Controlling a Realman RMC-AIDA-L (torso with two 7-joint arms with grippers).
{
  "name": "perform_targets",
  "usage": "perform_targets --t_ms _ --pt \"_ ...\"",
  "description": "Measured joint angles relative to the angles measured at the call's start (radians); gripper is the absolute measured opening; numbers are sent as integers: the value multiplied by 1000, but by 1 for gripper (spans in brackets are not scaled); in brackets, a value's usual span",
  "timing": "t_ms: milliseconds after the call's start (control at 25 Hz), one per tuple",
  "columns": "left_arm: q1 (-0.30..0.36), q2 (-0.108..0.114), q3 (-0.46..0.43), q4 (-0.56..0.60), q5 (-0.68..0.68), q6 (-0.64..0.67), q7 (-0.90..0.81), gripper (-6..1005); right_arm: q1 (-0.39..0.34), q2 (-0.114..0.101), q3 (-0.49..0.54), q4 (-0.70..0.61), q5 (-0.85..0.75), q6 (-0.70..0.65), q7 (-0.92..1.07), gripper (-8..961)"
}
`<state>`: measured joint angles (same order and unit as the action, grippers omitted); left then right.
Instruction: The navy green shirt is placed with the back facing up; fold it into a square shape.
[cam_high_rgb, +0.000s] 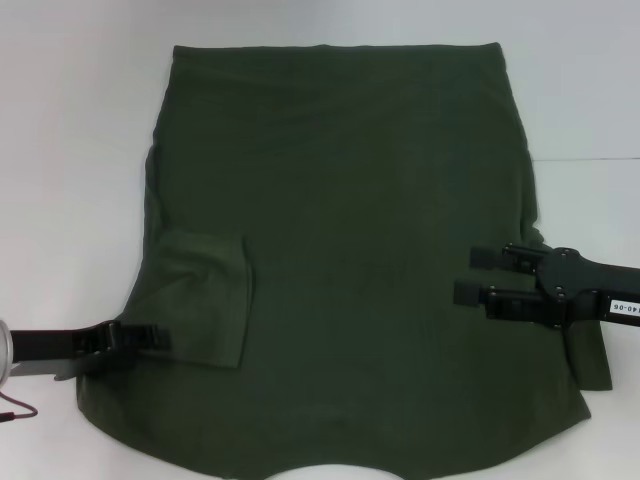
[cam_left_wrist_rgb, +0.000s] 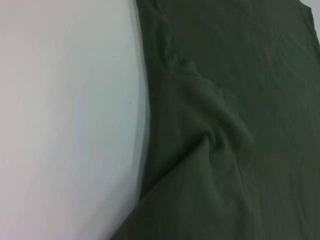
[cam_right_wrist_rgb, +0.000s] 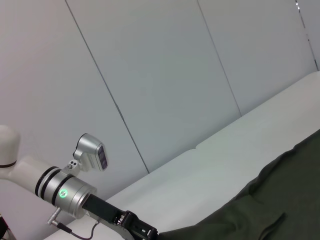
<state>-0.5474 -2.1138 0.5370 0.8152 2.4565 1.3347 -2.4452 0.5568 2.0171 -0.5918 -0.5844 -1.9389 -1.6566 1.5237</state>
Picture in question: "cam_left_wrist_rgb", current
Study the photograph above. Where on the dark green shirt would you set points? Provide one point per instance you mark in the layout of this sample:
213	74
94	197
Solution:
225	125

